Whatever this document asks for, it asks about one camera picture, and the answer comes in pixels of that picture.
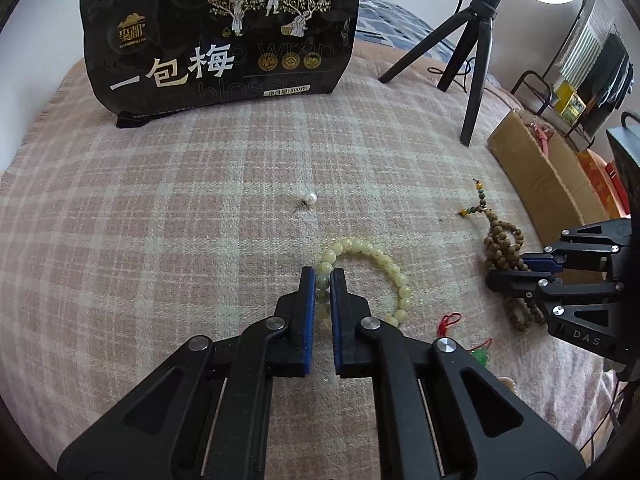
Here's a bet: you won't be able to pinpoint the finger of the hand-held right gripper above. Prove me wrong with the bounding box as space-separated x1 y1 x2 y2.
520 218 632 275
486 270 626 357

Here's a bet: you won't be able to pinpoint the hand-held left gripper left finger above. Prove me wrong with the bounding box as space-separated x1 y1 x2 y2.
57 267 316 480

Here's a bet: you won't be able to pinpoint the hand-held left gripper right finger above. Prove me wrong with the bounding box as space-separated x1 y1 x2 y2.
330 268 587 480

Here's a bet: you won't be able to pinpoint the brown wooden bead string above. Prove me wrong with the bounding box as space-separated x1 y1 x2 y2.
457 178 547 333

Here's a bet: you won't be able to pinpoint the pale yellow bead bracelet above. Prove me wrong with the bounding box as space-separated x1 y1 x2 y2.
316 238 414 330

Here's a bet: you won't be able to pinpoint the orange red packet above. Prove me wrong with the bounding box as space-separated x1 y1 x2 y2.
576 149 632 218

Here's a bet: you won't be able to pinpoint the brown cardboard box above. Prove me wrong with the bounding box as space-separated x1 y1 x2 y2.
487 109 612 257

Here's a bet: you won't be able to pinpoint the yellow green box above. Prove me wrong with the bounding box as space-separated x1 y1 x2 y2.
552 80 587 124

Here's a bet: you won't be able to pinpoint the dark hanging clothes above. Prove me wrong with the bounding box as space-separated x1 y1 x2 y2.
584 31 634 137

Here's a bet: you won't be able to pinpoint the black metal rack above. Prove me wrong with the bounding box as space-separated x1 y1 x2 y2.
510 0 636 153

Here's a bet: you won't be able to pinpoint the pink plaid blanket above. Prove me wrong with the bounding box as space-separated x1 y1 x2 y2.
0 42 621 461

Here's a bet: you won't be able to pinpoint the black tripod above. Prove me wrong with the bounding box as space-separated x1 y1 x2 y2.
378 0 504 147

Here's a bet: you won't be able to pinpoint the blue patterned cloth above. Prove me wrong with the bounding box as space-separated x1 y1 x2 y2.
355 0 437 57

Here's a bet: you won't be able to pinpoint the black printed snack bag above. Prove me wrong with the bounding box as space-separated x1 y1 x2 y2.
80 0 366 129

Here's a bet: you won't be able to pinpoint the green pendant with red cord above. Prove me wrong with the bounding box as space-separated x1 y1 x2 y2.
467 337 494 367

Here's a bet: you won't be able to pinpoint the black cable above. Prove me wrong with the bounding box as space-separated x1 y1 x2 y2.
427 0 490 92

